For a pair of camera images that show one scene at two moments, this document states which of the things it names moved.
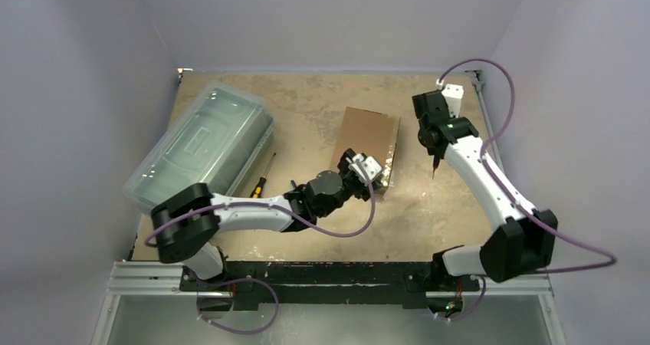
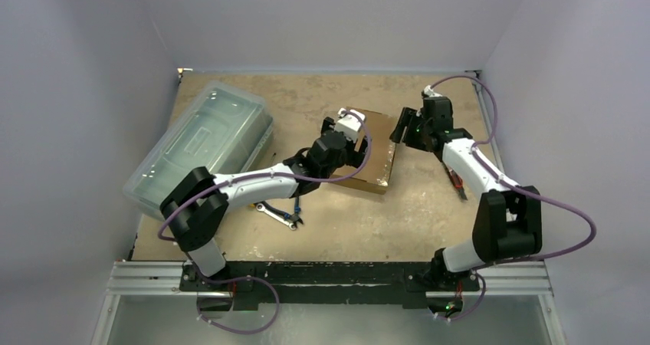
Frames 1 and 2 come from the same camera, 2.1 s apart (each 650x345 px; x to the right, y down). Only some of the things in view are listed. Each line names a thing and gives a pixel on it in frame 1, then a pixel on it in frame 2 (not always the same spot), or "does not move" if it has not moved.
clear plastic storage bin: (218, 139) does not move
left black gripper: (362, 193) -> (353, 157)
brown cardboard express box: (372, 133) does not move
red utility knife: (435, 163) -> (457, 182)
